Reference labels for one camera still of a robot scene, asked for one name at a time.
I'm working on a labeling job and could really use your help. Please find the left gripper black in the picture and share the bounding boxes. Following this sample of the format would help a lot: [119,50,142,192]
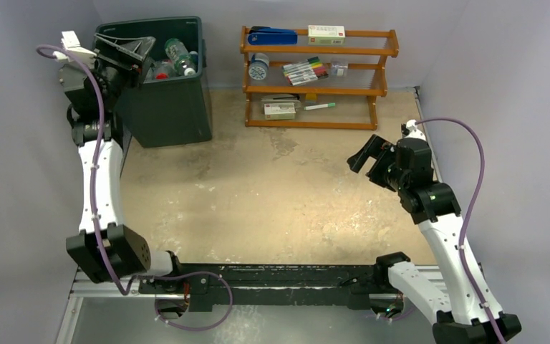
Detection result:
[90,37,155,110]

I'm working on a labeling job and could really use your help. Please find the green label bottle white cap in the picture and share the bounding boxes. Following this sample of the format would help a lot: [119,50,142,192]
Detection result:
[164,38,198,76]

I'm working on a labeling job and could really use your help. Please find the red label bottle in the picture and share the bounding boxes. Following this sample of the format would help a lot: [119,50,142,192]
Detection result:
[146,59,177,80]

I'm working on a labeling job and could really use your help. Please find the small clear bottle purple label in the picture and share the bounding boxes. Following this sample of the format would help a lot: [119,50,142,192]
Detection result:
[189,51,198,72]

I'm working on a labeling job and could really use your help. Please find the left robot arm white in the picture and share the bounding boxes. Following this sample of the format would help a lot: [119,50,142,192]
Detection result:
[52,31,185,293]

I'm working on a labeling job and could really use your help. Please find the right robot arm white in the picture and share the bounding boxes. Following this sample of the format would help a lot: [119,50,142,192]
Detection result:
[347,135,522,343]

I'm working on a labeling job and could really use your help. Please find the dark green plastic bin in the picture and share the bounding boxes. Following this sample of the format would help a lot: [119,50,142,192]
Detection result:
[96,16,213,148]

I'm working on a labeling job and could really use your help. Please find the green capped white marker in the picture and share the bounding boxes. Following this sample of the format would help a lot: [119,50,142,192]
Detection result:
[304,102,336,111]

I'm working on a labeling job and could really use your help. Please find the small clear jar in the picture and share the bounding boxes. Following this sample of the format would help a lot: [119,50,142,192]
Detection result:
[330,60,349,77]

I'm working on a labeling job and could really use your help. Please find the orange wooden shelf rack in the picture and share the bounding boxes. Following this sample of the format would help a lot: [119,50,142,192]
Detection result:
[240,26,400,130]

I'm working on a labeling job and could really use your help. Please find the white red box lower shelf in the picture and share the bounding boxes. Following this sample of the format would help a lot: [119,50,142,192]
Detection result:
[264,102,296,120]

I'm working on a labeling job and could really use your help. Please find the pack of coloured markers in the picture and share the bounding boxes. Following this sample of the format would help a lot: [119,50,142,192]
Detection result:
[281,57,329,86]

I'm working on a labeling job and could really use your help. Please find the blue stapler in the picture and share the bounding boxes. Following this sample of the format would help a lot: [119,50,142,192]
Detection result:
[247,26,298,45]

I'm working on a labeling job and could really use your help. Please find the round tape roll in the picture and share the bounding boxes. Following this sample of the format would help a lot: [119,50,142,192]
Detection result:
[248,52,270,81]

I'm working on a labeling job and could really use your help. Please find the white green small box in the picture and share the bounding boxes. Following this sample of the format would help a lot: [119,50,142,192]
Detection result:
[307,25,346,46]

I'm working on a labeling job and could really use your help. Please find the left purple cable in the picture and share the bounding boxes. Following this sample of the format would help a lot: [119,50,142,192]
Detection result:
[35,44,233,332]

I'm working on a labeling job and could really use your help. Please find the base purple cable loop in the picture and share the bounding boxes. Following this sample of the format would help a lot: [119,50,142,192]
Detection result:
[153,275,235,333]

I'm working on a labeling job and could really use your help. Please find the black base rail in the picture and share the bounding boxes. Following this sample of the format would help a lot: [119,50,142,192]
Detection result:
[121,263,399,312]

